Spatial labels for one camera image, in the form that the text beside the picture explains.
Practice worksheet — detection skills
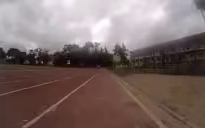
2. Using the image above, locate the small white building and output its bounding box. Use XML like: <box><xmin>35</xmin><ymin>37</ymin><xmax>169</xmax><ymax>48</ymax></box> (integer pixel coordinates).
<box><xmin>111</xmin><ymin>53</ymin><xmax>123</xmax><ymax>68</ymax></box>

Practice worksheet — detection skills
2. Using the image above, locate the row of trees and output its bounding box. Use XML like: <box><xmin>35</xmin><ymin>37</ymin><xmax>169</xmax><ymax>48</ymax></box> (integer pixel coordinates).
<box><xmin>0</xmin><ymin>41</ymin><xmax>131</xmax><ymax>68</ymax></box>

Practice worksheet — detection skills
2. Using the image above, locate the red running track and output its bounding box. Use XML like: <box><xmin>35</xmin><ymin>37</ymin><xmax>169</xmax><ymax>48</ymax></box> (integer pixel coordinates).
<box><xmin>0</xmin><ymin>67</ymin><xmax>194</xmax><ymax>128</ymax></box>

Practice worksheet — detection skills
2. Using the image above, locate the long multi-storey building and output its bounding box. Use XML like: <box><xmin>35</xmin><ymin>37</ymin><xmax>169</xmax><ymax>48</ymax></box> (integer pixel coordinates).
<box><xmin>129</xmin><ymin>29</ymin><xmax>205</xmax><ymax>72</ymax></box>

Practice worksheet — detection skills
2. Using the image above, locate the dry grass field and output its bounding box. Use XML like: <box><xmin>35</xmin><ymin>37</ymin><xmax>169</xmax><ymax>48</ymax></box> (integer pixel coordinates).
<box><xmin>121</xmin><ymin>72</ymin><xmax>205</xmax><ymax>128</ymax></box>

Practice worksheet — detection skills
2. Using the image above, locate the dark fence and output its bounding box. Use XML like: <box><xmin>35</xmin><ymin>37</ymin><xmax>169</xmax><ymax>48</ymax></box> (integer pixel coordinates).
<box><xmin>133</xmin><ymin>59</ymin><xmax>205</xmax><ymax>77</ymax></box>

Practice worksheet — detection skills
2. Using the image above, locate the concrete kerb strip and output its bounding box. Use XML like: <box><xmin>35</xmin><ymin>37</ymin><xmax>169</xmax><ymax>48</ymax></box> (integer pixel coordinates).
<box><xmin>157</xmin><ymin>103</ymin><xmax>199</xmax><ymax>128</ymax></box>

